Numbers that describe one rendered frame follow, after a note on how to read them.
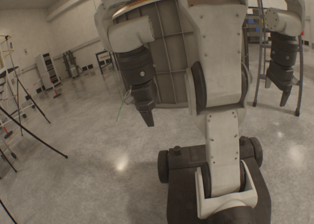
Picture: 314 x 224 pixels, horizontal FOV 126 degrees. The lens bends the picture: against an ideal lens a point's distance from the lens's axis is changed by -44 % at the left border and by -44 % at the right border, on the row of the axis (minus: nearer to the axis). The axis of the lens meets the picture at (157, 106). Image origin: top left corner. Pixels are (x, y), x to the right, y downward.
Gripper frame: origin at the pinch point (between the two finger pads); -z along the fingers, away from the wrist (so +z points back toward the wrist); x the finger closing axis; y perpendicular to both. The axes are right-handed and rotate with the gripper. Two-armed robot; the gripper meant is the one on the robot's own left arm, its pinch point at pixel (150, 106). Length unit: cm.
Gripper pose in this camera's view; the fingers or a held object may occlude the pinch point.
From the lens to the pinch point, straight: 45.0
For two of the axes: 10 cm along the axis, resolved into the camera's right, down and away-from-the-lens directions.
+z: -2.3, -7.6, -6.1
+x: 0.6, -6.4, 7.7
